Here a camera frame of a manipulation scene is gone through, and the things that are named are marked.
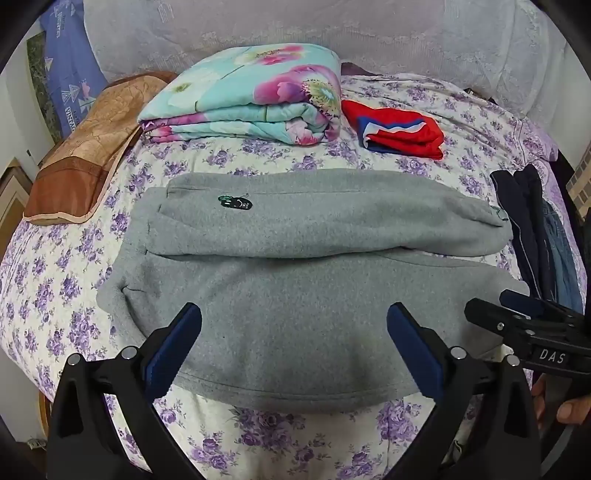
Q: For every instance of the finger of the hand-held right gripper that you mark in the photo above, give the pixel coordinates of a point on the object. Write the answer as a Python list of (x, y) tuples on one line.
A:
[(498, 321), (526, 302)]

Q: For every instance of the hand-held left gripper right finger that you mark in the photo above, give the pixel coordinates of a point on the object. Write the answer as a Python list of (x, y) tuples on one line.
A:
[(413, 341)]

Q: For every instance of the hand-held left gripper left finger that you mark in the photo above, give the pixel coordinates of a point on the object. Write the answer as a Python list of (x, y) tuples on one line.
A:
[(178, 339)]

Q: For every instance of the grey sweatshirt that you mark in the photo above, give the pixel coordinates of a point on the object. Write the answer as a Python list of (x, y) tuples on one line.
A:
[(295, 295)]

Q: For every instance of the person's right hand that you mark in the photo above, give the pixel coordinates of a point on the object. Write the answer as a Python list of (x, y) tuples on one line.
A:
[(570, 410)]

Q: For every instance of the blue jeans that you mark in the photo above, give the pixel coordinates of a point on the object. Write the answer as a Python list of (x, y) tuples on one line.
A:
[(561, 258)]

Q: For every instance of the dark navy garment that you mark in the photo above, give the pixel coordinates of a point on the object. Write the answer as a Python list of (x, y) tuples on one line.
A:
[(519, 217)]

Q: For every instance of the purple floral bed sheet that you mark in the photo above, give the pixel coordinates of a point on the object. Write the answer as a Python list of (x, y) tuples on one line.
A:
[(74, 286)]

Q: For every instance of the brown satin pillow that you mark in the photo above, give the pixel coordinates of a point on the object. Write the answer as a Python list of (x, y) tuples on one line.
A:
[(87, 157)]

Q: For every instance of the red blue white cloth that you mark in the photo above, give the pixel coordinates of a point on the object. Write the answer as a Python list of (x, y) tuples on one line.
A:
[(401, 131)]

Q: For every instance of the wooden cabinet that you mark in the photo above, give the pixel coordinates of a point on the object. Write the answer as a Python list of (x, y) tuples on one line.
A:
[(11, 198)]

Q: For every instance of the folded floral quilt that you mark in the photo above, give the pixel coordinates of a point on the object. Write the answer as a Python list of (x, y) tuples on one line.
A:
[(244, 92)]

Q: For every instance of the blue printed pillow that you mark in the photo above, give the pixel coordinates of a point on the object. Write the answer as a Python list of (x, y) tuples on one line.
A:
[(69, 69)]

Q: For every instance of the wooden bed frame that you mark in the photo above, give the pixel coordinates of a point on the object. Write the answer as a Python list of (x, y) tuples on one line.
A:
[(44, 415)]

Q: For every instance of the green wall poster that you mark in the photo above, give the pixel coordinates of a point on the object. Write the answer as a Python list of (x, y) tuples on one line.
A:
[(39, 78)]

